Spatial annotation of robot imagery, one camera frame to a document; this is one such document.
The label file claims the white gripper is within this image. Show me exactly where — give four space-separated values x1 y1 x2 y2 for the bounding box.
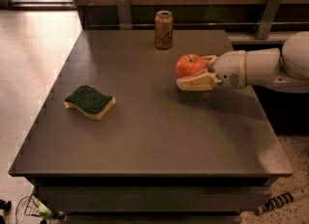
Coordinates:
176 50 246 92

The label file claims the red apple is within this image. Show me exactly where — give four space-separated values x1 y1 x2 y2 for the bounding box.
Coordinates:
175 54 206 78

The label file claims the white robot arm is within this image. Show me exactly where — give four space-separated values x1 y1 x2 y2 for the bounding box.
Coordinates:
177 32 309 93

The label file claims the green and yellow sponge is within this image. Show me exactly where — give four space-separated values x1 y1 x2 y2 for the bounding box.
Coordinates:
64 85 116 121

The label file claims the orange soda can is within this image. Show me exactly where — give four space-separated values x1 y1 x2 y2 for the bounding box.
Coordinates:
154 10 174 49

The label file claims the grey cabinet with drawers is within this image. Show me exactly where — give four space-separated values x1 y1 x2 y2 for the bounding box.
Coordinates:
10 30 293 224

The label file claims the wooden shelf with rail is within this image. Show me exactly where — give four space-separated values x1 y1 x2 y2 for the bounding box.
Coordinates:
72 0 309 44

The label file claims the right metal bracket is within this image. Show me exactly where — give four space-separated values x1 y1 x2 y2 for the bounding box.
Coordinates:
255 0 282 40

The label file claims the metal bracket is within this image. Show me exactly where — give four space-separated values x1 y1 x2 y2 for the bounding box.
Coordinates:
255 0 282 40
116 0 132 30

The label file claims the left metal bracket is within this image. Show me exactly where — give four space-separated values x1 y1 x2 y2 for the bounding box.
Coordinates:
116 0 132 30

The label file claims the striped black white handle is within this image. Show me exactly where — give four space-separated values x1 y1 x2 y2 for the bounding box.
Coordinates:
255 186 309 215

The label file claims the wire basket with green item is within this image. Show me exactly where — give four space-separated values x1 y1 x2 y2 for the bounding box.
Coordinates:
14 194 66 224

